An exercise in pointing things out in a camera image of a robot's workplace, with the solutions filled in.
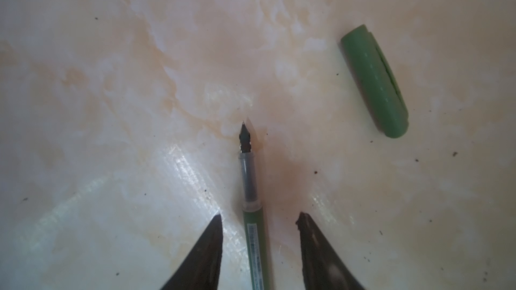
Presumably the dark green pen cap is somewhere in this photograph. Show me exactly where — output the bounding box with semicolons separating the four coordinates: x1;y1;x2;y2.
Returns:
341;25;409;138

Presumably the dark green pen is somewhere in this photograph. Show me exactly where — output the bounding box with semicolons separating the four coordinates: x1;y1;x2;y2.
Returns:
239;124;271;290

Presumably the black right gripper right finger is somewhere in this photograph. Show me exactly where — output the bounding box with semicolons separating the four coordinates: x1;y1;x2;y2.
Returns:
296;212;364;290

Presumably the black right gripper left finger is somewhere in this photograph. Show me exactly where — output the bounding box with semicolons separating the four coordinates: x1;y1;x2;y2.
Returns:
161;214;223;290

